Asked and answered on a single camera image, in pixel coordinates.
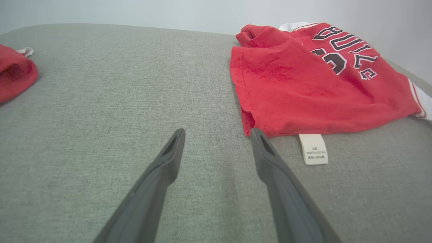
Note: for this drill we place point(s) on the red white printed jersey shirt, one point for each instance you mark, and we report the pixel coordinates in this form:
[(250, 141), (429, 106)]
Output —
[(303, 91)]

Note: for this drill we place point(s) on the red shorts with white stripes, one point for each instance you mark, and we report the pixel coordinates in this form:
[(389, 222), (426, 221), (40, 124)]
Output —
[(15, 74)]

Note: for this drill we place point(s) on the grey fabric sofa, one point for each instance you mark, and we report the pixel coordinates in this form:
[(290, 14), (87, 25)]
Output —
[(101, 118)]

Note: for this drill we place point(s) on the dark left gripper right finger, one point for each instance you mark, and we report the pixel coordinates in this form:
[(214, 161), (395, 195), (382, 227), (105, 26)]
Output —
[(287, 199)]

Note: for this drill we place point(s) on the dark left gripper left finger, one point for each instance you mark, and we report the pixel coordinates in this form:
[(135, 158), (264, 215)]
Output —
[(148, 195)]

